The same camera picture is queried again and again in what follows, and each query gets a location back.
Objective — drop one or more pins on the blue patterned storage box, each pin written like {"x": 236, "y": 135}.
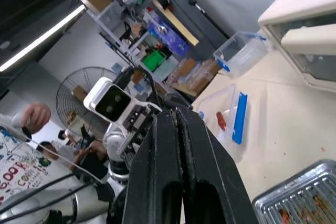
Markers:
{"x": 168, "y": 35}

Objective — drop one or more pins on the bystander bare hand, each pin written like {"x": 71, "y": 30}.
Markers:
{"x": 38, "y": 116}

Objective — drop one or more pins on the white metal storage shelf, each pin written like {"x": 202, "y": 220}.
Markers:
{"x": 118, "y": 40}

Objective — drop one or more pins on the red sausage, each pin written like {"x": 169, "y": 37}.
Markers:
{"x": 221, "y": 121}

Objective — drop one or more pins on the black pole with knob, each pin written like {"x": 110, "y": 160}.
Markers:
{"x": 207, "y": 15}

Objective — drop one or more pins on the long ceiling light strip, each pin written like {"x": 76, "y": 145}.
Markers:
{"x": 42, "y": 40}

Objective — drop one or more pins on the open clear box blue clip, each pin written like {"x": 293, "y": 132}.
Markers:
{"x": 228, "y": 129}

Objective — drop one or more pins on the long cardboard sheet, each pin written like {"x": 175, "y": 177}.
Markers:
{"x": 178, "y": 23}

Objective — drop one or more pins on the ribbed metal tray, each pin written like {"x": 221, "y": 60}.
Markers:
{"x": 299, "y": 197}

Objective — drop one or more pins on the person in white printed shirt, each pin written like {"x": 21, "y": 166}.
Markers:
{"x": 23, "y": 166}

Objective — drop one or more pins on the round metal cage fan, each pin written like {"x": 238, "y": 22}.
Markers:
{"x": 76, "y": 90}

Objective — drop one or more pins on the seated person in dark clothes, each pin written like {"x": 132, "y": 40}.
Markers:
{"x": 89, "y": 158}

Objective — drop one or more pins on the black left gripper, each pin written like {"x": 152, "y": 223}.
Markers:
{"x": 136, "y": 125}

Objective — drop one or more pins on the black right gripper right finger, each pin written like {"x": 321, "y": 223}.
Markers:
{"x": 210, "y": 166}

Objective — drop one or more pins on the clear boxes with brown contents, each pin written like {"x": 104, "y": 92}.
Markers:
{"x": 194, "y": 73}

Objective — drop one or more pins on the clear lidded box blue clips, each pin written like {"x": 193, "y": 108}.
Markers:
{"x": 240, "y": 53}

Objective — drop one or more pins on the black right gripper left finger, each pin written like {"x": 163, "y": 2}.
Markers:
{"x": 155, "y": 171}

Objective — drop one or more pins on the green plastic bin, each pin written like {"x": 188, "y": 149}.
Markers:
{"x": 153, "y": 60}

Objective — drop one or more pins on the white toaster oven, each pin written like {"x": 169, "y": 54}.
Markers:
{"x": 302, "y": 24}

